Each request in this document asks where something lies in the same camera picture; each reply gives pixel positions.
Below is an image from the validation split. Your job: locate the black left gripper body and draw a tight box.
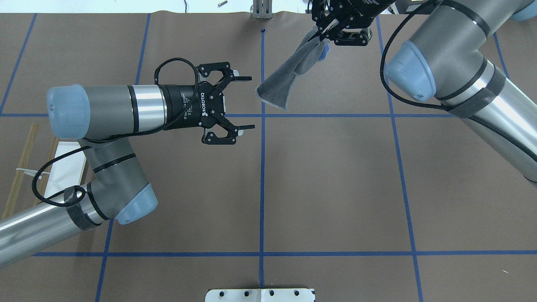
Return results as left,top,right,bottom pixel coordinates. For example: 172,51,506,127
159,62,237,145

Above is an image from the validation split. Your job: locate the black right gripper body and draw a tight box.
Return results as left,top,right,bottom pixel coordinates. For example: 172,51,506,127
311,0,395,46

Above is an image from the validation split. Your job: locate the grey and blue towel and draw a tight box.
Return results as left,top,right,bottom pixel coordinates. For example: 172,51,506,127
255,26,330,111

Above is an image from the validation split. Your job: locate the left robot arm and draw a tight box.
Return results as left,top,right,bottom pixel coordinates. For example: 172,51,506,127
0,57,255,269

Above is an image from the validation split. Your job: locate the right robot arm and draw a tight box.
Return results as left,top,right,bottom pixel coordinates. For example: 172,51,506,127
379,0,537,185

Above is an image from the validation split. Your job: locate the white towel rack with wooden bars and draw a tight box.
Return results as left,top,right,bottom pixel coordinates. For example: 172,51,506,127
1,123,89,221

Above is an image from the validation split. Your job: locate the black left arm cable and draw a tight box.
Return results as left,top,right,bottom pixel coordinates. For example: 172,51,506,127
32,58,206,207

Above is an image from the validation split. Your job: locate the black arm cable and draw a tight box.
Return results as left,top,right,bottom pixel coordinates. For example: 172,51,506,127
380,0,537,158
32,58,206,207

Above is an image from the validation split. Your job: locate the aluminium bracket at table edge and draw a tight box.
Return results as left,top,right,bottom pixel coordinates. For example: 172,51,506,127
251,0,274,20

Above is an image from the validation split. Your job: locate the white camera mast with base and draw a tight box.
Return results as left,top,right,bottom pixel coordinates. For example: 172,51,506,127
205,288,316,302

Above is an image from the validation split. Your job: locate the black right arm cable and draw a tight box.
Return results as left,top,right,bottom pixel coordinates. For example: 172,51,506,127
380,0,537,158

